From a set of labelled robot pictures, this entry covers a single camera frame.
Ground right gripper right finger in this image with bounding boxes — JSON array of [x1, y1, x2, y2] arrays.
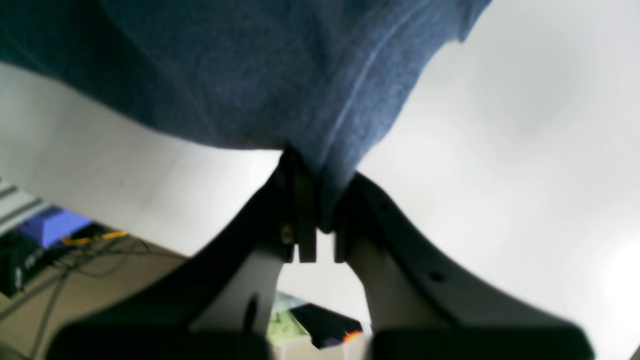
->
[[336, 174, 595, 360]]

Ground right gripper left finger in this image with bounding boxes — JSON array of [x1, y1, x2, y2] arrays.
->
[[46, 149, 317, 360]]

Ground dark blue t-shirt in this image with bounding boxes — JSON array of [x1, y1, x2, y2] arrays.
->
[[1, 0, 490, 233]]

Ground yellow cable on floor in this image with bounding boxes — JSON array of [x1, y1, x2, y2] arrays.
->
[[61, 230, 130, 247]]

